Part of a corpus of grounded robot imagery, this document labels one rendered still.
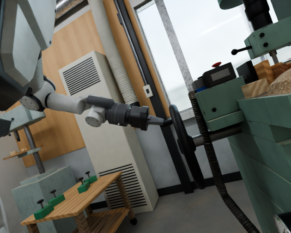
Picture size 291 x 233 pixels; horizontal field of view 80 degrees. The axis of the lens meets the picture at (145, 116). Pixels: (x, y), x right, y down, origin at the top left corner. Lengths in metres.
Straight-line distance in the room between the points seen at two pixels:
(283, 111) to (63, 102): 0.68
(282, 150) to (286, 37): 0.35
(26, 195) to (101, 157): 0.90
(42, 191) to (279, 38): 2.23
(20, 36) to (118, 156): 1.70
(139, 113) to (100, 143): 1.40
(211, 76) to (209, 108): 0.09
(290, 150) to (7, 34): 0.51
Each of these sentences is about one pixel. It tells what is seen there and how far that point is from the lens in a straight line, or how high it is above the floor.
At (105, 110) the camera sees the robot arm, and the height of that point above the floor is 1.02.
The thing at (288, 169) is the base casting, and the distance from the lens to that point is 0.47.
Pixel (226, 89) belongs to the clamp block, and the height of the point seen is 0.94.
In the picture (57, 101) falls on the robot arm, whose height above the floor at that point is 1.12.
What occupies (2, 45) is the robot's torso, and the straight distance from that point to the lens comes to 0.31.
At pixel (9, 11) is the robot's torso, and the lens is 0.33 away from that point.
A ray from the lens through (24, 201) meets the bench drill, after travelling 2.52.
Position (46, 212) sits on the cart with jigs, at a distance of 1.62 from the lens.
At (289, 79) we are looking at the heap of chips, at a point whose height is 0.92.
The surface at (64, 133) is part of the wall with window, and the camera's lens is 2.67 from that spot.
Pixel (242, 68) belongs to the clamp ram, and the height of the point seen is 0.98.
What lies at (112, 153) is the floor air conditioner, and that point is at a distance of 1.97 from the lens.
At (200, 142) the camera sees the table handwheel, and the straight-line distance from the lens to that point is 0.60.
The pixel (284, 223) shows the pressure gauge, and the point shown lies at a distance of 0.43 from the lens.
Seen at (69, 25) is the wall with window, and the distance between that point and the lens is 2.67.
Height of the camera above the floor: 0.94
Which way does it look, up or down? level
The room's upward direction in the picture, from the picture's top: 20 degrees counter-clockwise
